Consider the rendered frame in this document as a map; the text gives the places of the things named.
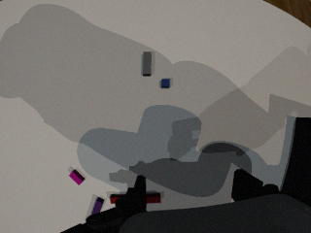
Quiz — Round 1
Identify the dark purple rod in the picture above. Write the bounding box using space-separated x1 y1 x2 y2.
91 197 104 215

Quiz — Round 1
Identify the small blue cube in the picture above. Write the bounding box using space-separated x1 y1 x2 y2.
161 79 170 88

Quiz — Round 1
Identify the small magenta block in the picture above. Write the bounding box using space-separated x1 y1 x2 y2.
69 169 85 185

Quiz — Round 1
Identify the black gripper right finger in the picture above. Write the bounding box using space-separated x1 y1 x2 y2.
231 169 311 207

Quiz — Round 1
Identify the dark red rod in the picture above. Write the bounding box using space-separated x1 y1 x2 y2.
110 193 161 204

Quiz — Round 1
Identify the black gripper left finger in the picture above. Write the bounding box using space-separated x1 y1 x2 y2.
60 175 147 233

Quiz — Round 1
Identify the dark grey rectangular rod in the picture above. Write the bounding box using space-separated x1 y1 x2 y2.
143 51 152 76

